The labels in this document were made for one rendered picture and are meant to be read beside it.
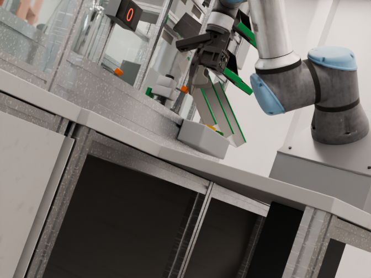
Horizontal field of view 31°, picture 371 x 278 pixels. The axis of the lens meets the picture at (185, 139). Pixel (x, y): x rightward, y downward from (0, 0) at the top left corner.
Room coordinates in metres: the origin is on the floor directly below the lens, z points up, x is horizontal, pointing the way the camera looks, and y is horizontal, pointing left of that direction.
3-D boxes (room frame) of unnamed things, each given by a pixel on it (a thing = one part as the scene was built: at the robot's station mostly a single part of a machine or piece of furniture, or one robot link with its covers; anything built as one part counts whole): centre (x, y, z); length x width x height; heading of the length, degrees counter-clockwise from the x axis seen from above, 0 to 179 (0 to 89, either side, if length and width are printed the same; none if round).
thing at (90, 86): (1.69, 0.08, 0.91); 0.89 x 0.06 x 0.11; 156
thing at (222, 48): (1.96, 0.01, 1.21); 0.09 x 0.08 x 0.12; 66
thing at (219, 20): (1.97, 0.02, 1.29); 0.08 x 0.08 x 0.05
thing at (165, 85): (2.01, 0.12, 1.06); 0.08 x 0.04 x 0.07; 66
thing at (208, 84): (1.98, 0.01, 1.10); 0.06 x 0.03 x 0.09; 66
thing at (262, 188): (1.77, -0.34, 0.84); 0.90 x 0.70 x 0.03; 137
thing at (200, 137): (1.84, -0.05, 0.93); 0.21 x 0.07 x 0.06; 156
